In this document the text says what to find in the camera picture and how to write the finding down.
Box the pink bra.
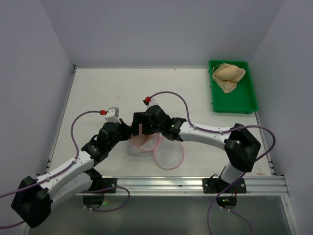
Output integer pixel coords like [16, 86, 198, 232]
[130, 124, 150, 148]

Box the white mesh laundry bag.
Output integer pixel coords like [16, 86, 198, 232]
[128, 133, 184, 170]

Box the beige bra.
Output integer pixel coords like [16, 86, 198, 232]
[212, 63, 246, 94]

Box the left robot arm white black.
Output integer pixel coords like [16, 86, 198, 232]
[11, 121, 132, 228]

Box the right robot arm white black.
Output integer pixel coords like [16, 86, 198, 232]
[131, 105, 261, 192]

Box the green plastic tray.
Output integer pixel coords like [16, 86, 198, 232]
[208, 60, 259, 114]

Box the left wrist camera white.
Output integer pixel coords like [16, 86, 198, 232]
[100, 107, 120, 123]

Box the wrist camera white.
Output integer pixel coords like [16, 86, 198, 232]
[100, 107, 120, 123]
[143, 96, 158, 108]

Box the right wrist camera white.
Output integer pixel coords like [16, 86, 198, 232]
[143, 96, 158, 108]

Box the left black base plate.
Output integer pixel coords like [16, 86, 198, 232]
[83, 177, 118, 195]

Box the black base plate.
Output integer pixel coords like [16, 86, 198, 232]
[83, 177, 118, 195]
[202, 176, 247, 194]

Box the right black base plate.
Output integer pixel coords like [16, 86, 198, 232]
[202, 176, 247, 194]

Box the aluminium rail front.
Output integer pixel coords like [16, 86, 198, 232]
[31, 173, 290, 198]

